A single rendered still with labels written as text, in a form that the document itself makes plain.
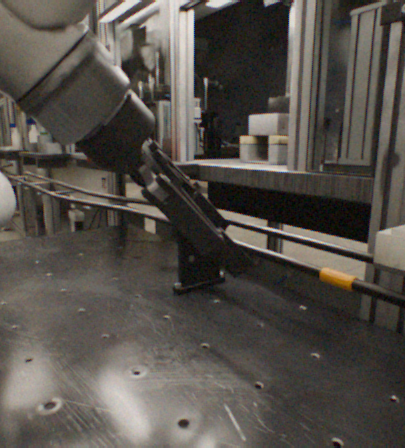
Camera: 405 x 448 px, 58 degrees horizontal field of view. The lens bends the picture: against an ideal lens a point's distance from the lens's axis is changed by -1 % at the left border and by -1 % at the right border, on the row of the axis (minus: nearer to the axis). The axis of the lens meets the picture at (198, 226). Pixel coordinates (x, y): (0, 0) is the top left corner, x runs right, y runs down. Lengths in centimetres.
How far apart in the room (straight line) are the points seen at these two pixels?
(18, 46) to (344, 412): 45
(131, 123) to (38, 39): 9
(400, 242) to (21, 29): 35
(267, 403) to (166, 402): 11
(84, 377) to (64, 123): 31
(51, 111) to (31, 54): 4
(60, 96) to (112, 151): 6
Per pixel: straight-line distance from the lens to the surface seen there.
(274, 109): 100
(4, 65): 32
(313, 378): 51
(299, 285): 97
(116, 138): 34
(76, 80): 32
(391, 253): 39
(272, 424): 44
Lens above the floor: 96
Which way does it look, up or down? 13 degrees down
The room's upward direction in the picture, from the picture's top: straight up
